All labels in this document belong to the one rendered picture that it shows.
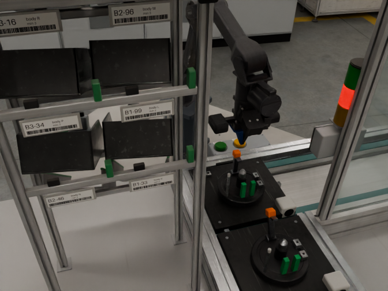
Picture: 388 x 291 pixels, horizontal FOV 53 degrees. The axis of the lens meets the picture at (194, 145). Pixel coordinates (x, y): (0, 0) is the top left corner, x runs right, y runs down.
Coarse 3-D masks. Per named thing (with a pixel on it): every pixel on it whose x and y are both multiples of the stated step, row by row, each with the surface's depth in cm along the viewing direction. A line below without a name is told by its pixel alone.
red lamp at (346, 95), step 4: (344, 88) 88; (348, 88) 87; (344, 92) 88; (348, 92) 87; (352, 92) 86; (340, 96) 90; (344, 96) 88; (348, 96) 87; (352, 96) 87; (340, 100) 90; (344, 100) 89; (348, 100) 88; (340, 104) 90; (344, 104) 89; (348, 104) 88; (348, 108) 89
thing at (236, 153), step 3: (234, 150) 114; (237, 150) 114; (234, 153) 113; (237, 153) 113; (240, 153) 113; (234, 156) 113; (237, 156) 114; (240, 156) 114; (234, 159) 115; (237, 159) 113; (240, 159) 113; (234, 162) 115; (237, 162) 113; (234, 165) 116; (237, 165) 116; (234, 168) 117; (237, 168) 117; (234, 171) 118
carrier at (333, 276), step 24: (240, 240) 102; (264, 240) 100; (288, 240) 100; (312, 240) 102; (240, 264) 96; (264, 264) 91; (288, 264) 90; (312, 264) 97; (240, 288) 91; (264, 288) 91; (288, 288) 91; (312, 288) 92; (336, 288) 89
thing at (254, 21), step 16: (240, 0) 390; (256, 0) 394; (272, 0) 397; (288, 0) 401; (240, 16) 401; (256, 16) 404; (272, 16) 408; (288, 16) 412; (256, 32) 416; (272, 32) 420; (288, 32) 426
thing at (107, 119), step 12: (108, 120) 81; (144, 120) 74; (156, 120) 74; (168, 120) 74; (108, 132) 74; (120, 132) 74; (132, 132) 74; (144, 132) 74; (156, 132) 75; (168, 132) 75; (108, 144) 74; (120, 144) 74; (132, 144) 75; (144, 144) 75; (156, 144) 75; (168, 144) 75; (108, 156) 75; (120, 156) 75; (132, 156) 75; (144, 156) 76; (156, 156) 76
